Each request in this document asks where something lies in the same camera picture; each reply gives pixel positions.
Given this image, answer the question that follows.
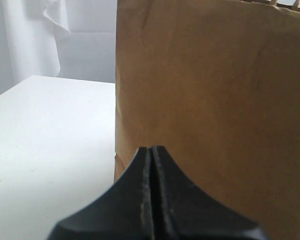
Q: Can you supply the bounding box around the white backdrop cloth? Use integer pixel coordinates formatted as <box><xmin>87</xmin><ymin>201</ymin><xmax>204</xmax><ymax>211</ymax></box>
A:
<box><xmin>0</xmin><ymin>0</ymin><xmax>117</xmax><ymax>94</ymax></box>

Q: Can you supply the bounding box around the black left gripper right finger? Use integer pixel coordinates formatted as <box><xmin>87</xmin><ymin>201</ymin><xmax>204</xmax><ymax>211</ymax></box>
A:
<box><xmin>151</xmin><ymin>146</ymin><xmax>267</xmax><ymax>240</ymax></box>

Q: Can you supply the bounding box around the brown paper bag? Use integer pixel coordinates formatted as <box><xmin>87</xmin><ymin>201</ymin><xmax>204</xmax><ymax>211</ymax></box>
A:
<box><xmin>114</xmin><ymin>0</ymin><xmax>300</xmax><ymax>240</ymax></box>

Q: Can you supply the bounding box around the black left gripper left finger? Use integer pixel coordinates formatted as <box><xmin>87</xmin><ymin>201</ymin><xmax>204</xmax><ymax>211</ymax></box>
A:
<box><xmin>48</xmin><ymin>147</ymin><xmax>153</xmax><ymax>240</ymax></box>

